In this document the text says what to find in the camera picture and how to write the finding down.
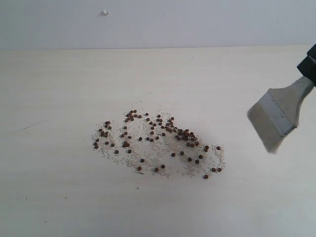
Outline scattered rice and brown pellets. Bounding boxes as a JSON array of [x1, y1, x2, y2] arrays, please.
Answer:
[[89, 101, 227, 181]]

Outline white wide paint brush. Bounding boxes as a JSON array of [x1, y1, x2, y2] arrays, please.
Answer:
[[247, 77, 315, 154]]

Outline small white wall blob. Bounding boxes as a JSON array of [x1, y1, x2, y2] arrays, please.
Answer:
[[100, 10, 110, 16]]

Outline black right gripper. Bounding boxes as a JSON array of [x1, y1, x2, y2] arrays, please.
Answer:
[[297, 44, 316, 85]]

